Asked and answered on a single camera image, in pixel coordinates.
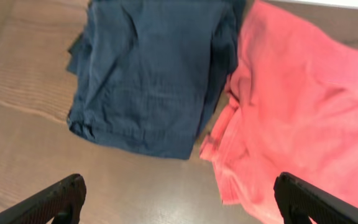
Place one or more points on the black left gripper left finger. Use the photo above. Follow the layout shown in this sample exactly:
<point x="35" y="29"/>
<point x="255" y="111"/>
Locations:
<point x="60" y="203"/>

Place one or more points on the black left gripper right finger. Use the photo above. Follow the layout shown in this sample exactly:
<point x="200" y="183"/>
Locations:
<point x="299" y="202"/>

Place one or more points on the red t-shirt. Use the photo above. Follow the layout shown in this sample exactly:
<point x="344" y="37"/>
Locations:
<point x="293" y="107"/>

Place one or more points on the folded navy blue clothes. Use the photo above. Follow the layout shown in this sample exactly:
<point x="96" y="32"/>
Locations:
<point x="150" y="73"/>

